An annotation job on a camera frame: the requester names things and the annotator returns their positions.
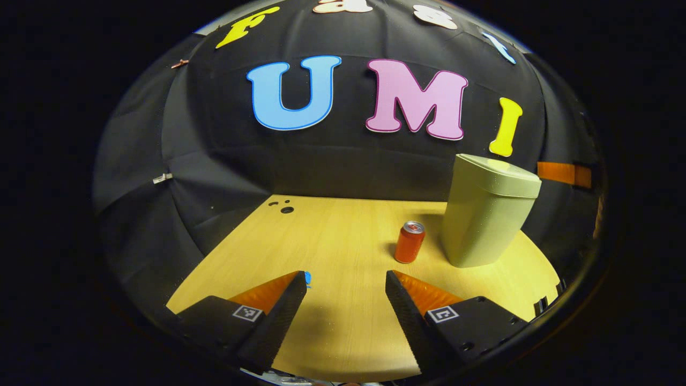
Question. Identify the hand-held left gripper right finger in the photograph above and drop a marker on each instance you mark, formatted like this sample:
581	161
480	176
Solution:
408	317

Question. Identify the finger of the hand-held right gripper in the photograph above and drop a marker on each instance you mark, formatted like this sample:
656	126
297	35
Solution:
560	173

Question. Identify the silver metal clip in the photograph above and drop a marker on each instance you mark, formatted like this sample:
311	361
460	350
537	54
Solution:
162	178

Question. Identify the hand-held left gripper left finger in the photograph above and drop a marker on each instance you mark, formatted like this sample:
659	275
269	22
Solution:
283	317

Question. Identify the green desktop garbage bin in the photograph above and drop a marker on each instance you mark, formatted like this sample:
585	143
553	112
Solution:
485	220

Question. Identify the black backdrop cloth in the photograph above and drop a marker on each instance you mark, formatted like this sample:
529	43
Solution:
332	166

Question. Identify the orange pop can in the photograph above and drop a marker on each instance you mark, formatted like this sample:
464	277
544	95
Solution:
409	244

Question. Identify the wooden desktop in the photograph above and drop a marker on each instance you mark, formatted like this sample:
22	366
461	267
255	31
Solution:
343	241

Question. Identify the copper metal clip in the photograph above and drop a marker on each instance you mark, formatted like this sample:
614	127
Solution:
180	64

